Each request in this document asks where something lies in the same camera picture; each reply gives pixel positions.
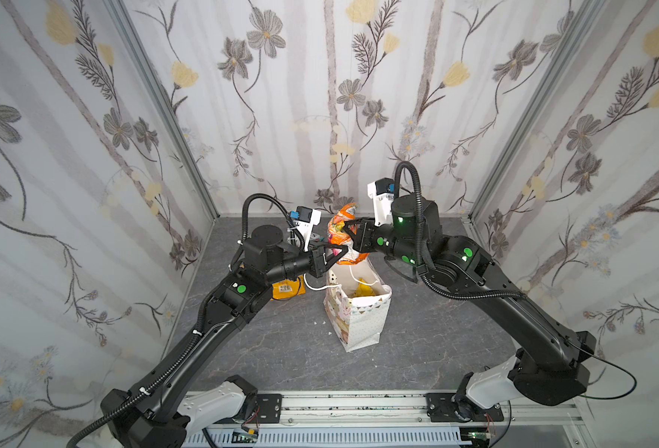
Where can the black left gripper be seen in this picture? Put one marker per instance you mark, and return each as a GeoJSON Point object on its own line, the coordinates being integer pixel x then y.
{"type": "Point", "coordinates": [318, 262]}

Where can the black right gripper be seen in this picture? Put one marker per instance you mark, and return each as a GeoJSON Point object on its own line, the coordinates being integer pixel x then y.
{"type": "Point", "coordinates": [363, 235]}

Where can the orange rainbow candy packet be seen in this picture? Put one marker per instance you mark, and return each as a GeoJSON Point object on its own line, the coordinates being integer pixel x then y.
{"type": "Point", "coordinates": [337, 234]}

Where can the patterned white paper bag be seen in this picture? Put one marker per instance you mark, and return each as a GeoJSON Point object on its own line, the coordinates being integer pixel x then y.
{"type": "Point", "coordinates": [359, 322]}

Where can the orange snack packet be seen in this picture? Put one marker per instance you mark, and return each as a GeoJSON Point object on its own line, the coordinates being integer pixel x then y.
{"type": "Point", "coordinates": [288, 289]}

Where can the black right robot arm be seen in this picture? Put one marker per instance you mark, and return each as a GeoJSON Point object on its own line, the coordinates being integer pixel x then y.
{"type": "Point", "coordinates": [548, 367]}

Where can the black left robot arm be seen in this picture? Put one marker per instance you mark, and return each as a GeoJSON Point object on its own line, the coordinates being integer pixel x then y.
{"type": "Point", "coordinates": [147, 414]}

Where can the yellow lemon snack packet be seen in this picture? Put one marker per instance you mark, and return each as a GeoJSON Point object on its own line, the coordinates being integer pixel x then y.
{"type": "Point", "coordinates": [363, 291]}

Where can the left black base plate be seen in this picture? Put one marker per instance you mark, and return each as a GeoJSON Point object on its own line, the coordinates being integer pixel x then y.
{"type": "Point", "coordinates": [264, 409]}

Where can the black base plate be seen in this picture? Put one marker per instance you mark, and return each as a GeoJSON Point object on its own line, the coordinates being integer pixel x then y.
{"type": "Point", "coordinates": [442, 408]}
{"type": "Point", "coordinates": [264, 409]}

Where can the aluminium mounting rail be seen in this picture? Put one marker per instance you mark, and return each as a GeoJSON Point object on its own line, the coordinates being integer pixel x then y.
{"type": "Point", "coordinates": [403, 408]}

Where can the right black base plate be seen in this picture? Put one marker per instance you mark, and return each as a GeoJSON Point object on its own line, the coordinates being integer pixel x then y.
{"type": "Point", "coordinates": [442, 408]}

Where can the white slotted cable duct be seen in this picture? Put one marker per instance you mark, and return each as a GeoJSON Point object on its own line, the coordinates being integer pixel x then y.
{"type": "Point", "coordinates": [329, 437]}

